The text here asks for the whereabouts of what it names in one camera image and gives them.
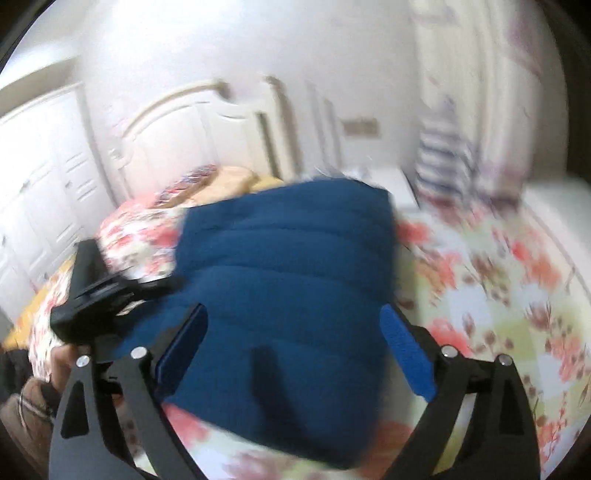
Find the striped patterned curtain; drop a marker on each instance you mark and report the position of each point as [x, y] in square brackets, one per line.
[481, 73]

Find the brass wall switch plate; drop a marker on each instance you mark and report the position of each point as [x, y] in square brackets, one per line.
[362, 127]

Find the white wooden headboard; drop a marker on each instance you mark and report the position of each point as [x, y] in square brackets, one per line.
[200, 125]

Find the navy blue sweater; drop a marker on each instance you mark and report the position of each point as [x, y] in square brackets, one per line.
[293, 280]

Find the white nightstand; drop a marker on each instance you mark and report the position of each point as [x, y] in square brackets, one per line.
[390, 178]

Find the round patterned cushion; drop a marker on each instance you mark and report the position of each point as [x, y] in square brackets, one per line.
[182, 189]

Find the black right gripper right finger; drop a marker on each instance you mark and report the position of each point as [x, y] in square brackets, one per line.
[478, 423]

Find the left forearm brown sleeve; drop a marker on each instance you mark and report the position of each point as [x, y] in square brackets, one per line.
[28, 408]

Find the floral quilt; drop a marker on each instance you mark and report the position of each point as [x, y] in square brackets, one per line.
[487, 283]

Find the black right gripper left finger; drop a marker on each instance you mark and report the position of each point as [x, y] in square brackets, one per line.
[87, 441]

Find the person's left hand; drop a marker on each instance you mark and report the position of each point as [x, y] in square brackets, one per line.
[62, 360]

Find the beige folded blanket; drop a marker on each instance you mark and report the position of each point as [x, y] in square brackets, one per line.
[229, 182]

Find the yellow bed sheet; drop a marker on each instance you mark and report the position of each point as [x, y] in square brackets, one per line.
[136, 240]

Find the white wardrobe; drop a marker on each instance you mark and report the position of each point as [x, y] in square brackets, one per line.
[53, 192]

